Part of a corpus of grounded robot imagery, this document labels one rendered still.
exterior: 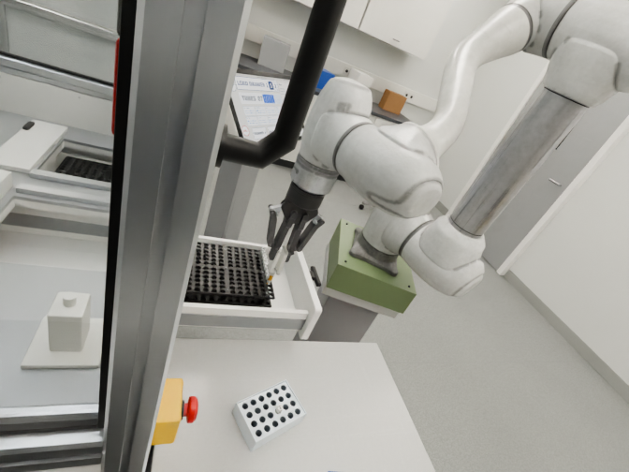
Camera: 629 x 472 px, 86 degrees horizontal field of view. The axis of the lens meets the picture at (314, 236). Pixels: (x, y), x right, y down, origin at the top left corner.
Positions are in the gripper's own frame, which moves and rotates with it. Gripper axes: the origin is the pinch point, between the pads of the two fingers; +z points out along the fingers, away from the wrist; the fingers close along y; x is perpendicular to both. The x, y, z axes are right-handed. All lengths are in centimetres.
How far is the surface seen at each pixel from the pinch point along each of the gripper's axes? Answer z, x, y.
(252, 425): 19.9, 28.0, 3.3
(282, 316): 9.3, 8.8, -2.8
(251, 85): -17, -89, 3
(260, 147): -40, 40, 21
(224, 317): 10.9, 9.1, 10.3
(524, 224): 35, -161, -310
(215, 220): 53, -91, 1
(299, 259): 4.9, -7.4, -9.0
